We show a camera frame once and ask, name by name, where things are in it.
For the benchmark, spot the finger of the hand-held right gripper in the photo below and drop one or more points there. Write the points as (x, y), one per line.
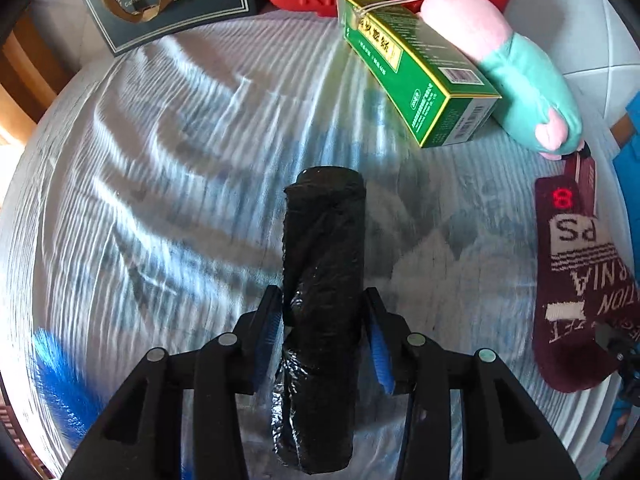
(617, 347)

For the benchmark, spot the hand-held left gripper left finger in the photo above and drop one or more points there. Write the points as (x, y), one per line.
(265, 340)

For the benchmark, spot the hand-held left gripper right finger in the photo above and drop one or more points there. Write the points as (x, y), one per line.
(378, 355)

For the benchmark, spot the black garbage bag roll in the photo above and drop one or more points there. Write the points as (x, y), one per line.
(320, 260)

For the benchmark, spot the maroon printed sock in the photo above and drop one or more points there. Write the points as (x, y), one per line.
(575, 285)

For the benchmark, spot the blue bottle brush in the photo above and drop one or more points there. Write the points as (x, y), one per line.
(60, 375)

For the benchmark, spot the green carton box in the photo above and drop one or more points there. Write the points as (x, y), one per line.
(425, 85)

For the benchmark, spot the pink pig plush teal dress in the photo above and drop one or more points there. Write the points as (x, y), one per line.
(530, 85)

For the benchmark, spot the brown wooden furniture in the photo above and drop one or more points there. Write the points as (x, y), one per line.
(25, 75)

